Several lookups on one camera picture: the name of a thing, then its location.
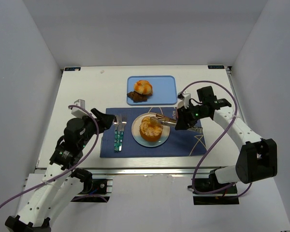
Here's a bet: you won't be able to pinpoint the dark label sticker left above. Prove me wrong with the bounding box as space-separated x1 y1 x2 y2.
64 67 81 72

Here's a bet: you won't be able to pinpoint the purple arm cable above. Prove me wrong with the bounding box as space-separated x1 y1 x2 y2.
0 104 101 218
178 80 253 198

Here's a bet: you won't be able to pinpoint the metal serving tongs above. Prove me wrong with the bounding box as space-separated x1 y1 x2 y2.
150 116 203 133

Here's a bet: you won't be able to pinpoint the cream and blue plate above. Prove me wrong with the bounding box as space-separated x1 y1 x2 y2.
131 113 170 147

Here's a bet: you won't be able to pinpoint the spoon with green handle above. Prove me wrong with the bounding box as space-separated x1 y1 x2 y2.
113 116 120 152

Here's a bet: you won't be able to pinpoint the dark label sticker right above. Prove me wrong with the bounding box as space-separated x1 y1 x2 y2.
207 65 225 69

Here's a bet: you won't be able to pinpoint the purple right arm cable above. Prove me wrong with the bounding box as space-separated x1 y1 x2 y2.
178 80 253 198

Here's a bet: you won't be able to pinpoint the fork with green handle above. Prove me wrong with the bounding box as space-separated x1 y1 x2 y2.
118 115 127 152

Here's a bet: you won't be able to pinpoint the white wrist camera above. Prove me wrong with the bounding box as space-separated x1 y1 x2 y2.
177 92 191 109
68 99 87 118

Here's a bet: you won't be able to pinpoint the sugared orange muffin bread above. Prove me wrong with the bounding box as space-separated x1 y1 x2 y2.
139 116 163 142

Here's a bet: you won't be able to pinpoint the knife with green handle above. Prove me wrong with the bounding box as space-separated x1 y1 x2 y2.
116 115 122 152

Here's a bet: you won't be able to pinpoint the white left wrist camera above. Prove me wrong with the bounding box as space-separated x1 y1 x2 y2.
68 99 87 118

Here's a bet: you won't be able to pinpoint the brown chocolate croissant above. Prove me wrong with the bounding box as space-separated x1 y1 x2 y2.
127 91 148 102

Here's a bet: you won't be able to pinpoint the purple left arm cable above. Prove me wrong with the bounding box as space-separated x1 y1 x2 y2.
0 104 101 218

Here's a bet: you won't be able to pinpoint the dark label sticker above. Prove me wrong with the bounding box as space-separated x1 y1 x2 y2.
207 65 225 69
64 67 81 72

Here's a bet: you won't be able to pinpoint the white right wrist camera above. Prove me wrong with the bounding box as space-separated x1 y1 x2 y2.
177 92 191 109

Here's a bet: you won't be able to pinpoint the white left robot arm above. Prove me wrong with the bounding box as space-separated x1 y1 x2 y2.
5 105 115 232

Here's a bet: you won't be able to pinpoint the blue cloth placemat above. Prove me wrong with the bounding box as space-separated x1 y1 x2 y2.
100 107 206 158

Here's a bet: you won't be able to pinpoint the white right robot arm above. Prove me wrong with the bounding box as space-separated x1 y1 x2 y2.
175 86 277 185

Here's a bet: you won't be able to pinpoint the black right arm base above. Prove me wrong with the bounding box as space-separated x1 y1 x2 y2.
187 178 239 205

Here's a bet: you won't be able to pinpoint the round orange striped bun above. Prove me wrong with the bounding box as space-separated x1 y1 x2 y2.
134 80 153 95

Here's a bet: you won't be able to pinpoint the light blue plastic tray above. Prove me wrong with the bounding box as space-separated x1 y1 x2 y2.
127 75 177 106

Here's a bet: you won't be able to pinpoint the aluminium table rail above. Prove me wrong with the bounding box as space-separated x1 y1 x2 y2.
35 165 265 177

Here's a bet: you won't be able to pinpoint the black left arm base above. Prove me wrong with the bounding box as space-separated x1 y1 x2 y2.
72 178 113 203

